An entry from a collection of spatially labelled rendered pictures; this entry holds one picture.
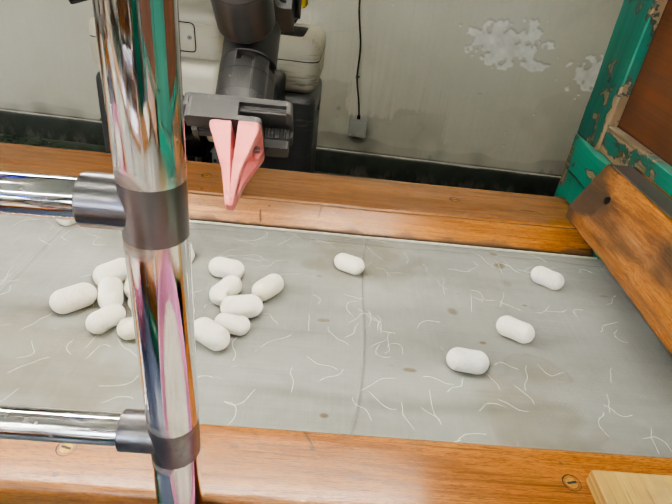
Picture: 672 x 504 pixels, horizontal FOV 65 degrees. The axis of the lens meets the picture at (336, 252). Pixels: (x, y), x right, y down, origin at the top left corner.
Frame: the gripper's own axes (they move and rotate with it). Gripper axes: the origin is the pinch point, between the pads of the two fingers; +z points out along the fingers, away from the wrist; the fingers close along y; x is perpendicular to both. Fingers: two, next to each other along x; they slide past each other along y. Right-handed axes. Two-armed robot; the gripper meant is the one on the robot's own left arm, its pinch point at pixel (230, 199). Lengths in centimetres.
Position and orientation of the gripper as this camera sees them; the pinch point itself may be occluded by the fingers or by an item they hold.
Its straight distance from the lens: 51.0
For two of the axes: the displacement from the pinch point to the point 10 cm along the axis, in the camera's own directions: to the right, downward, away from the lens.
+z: -0.7, 9.5, -3.0
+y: 10.0, 0.8, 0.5
